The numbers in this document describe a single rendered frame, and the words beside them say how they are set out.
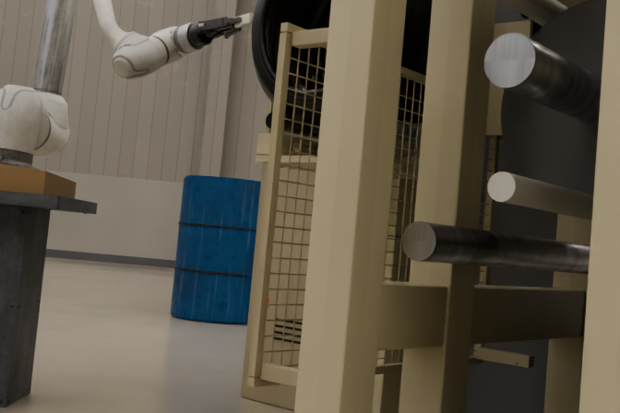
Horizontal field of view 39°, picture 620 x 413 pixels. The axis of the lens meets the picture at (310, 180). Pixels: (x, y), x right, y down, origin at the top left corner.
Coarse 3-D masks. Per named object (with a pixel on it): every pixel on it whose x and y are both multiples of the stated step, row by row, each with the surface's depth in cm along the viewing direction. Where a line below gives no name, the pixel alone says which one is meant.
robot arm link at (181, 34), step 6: (186, 24) 274; (192, 24) 274; (180, 30) 273; (186, 30) 272; (174, 36) 274; (180, 36) 273; (186, 36) 272; (180, 42) 274; (186, 42) 272; (192, 42) 273; (180, 48) 275; (186, 48) 274; (192, 48) 273; (198, 48) 275
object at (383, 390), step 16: (416, 160) 258; (400, 192) 252; (416, 192) 259; (400, 208) 252; (400, 224) 253; (400, 272) 253; (384, 352) 249; (400, 352) 254; (384, 384) 248; (384, 400) 248
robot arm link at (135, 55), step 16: (96, 0) 279; (112, 16) 275; (112, 32) 270; (128, 32) 269; (128, 48) 264; (144, 48) 266; (160, 48) 271; (128, 64) 263; (144, 64) 265; (160, 64) 271
